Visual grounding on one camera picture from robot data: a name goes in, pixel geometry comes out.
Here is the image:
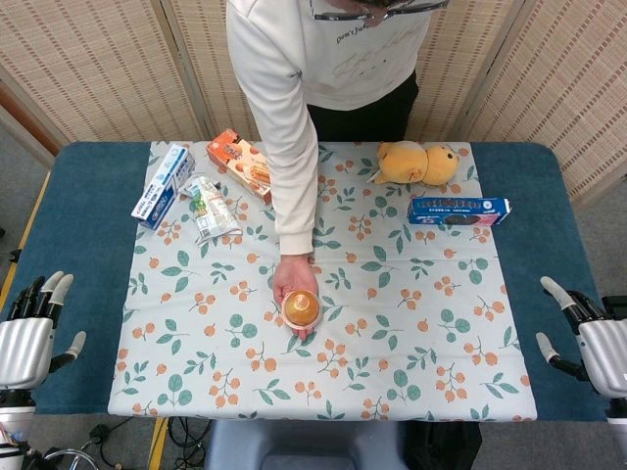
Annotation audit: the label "person's bare hand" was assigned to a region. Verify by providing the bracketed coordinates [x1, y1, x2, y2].
[271, 254, 322, 342]

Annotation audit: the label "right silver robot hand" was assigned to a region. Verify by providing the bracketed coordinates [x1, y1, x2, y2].
[535, 275, 627, 399]

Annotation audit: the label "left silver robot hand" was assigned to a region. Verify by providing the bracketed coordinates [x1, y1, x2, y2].
[0, 270, 88, 389]

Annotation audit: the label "orange jelly cup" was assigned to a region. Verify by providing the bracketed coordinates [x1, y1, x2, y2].
[282, 289, 323, 331]

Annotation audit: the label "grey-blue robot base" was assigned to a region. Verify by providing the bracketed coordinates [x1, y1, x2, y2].
[202, 419, 410, 470]

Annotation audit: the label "person's white-sleeved forearm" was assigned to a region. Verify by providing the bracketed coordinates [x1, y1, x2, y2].
[226, 0, 320, 258]

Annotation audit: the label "clear plastic snack packet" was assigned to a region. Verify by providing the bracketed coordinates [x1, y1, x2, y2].
[177, 174, 244, 247]

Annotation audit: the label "floral fruit-print tablecloth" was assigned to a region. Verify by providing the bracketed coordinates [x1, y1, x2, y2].
[107, 140, 539, 423]

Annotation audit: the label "orange biscuit box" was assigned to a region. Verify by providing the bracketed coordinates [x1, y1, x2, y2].
[205, 128, 273, 207]

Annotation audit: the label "blue table cover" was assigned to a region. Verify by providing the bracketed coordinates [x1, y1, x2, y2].
[0, 141, 609, 424]

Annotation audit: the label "blue and white carton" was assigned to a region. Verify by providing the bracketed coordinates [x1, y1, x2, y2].
[130, 142, 198, 232]

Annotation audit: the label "yellow plush toy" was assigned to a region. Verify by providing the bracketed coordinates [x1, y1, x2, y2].
[367, 140, 473, 189]

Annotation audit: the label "blue cookie box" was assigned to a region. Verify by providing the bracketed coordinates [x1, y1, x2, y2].
[407, 196, 513, 228]

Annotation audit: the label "black bag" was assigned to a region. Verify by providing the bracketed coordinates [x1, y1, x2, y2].
[405, 419, 484, 470]

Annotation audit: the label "person's torso, white sweater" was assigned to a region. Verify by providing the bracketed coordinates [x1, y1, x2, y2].
[225, 0, 433, 144]

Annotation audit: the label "black eyeglasses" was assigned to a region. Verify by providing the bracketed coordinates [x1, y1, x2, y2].
[310, 0, 451, 24]

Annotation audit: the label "bamboo folding screen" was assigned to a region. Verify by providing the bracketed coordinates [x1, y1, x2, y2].
[0, 0, 627, 208]

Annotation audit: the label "black floor cables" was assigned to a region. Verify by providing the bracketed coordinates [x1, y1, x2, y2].
[46, 415, 213, 470]

